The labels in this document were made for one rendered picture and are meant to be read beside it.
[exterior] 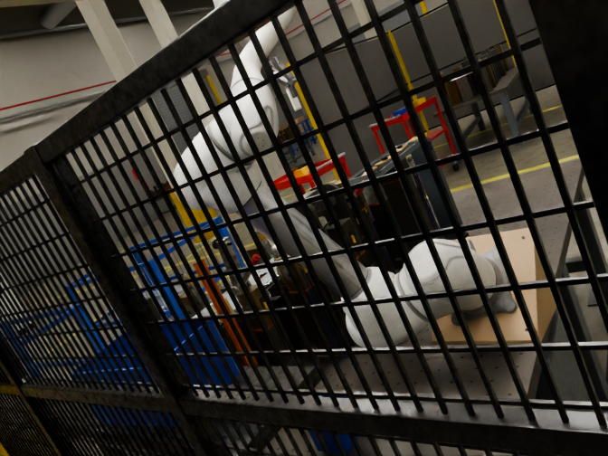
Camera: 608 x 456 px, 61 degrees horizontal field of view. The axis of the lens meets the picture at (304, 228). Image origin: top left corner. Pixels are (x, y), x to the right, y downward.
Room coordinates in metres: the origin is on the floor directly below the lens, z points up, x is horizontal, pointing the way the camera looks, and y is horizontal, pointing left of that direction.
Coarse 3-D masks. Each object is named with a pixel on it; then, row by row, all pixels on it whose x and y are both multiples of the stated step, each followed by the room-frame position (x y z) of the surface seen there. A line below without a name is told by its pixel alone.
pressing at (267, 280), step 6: (258, 270) 1.77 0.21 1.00; (264, 270) 1.73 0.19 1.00; (276, 270) 1.67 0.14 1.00; (264, 276) 1.66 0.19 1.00; (270, 276) 1.63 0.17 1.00; (252, 282) 1.65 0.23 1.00; (264, 282) 1.59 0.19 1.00; (270, 282) 1.56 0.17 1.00; (222, 294) 1.69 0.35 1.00; (228, 294) 1.64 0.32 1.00; (228, 300) 1.57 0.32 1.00; (204, 312) 1.56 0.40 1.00; (234, 312) 1.43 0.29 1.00; (222, 324) 1.39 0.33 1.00
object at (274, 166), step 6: (264, 156) 12.37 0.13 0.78; (270, 156) 12.37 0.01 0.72; (276, 156) 12.56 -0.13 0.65; (264, 162) 12.42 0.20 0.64; (270, 162) 12.33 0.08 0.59; (276, 162) 12.47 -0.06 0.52; (258, 168) 12.58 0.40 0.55; (270, 168) 12.38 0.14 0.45; (276, 168) 12.39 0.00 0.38; (282, 168) 12.57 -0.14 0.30; (270, 174) 12.42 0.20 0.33; (276, 174) 12.32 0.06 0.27; (282, 174) 12.50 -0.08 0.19; (264, 180) 12.56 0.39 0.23
